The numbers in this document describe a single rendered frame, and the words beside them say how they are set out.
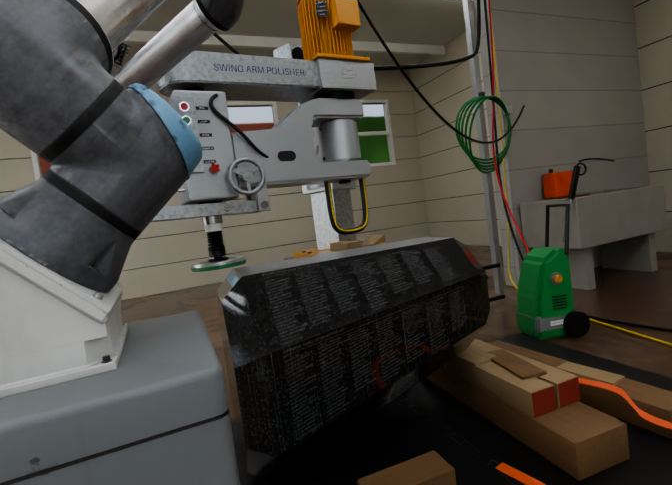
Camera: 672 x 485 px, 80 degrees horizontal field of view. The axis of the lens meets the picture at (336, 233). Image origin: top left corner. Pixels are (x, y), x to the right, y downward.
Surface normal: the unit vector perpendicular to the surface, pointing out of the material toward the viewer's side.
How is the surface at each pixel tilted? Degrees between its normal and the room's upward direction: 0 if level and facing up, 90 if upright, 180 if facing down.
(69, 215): 74
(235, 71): 90
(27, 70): 102
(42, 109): 117
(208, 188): 90
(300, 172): 90
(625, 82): 90
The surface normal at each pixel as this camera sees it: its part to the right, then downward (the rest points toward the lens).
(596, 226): 0.39, 0.00
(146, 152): 0.60, 0.14
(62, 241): 0.67, -0.19
